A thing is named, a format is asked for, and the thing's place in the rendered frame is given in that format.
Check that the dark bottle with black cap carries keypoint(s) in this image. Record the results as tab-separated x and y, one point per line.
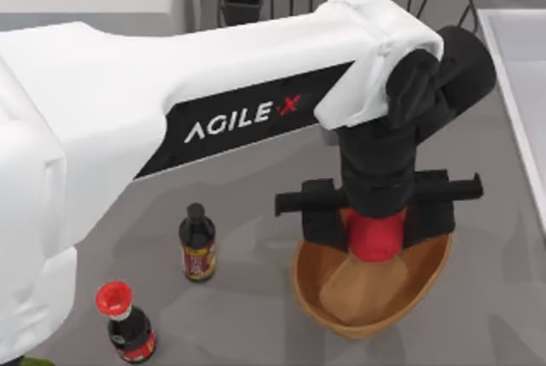
197	242

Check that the green bottle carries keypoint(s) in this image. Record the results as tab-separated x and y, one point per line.
38	362

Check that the wooden basket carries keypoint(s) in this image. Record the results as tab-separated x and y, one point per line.
409	298

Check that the dark bottle with red cap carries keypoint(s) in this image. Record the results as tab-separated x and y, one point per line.
130	332

